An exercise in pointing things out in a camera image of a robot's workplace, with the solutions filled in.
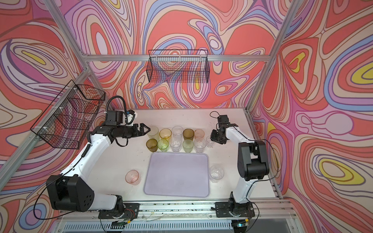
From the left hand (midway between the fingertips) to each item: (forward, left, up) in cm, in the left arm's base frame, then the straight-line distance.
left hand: (146, 130), depth 81 cm
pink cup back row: (+9, -32, -15) cm, 36 cm away
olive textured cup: (+2, 0, -18) cm, 18 cm away
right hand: (+3, -41, -16) cm, 45 cm away
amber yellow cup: (+8, -9, -14) cm, 19 cm away
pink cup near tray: (-19, +9, -20) cm, 29 cm away
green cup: (+2, -7, -17) cm, 19 cm away
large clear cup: (-16, -41, -20) cm, 48 cm away
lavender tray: (-17, -22, -22) cm, 35 cm away
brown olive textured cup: (+7, -24, -13) cm, 29 cm away
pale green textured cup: (+2, -24, -19) cm, 30 cm away
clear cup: (+1, -32, -18) cm, 37 cm away
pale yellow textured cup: (+4, -2, -8) cm, 10 cm away
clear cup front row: (+3, -16, -20) cm, 25 cm away
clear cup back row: (+11, -16, -16) cm, 26 cm away
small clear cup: (+3, -39, -18) cm, 43 cm away
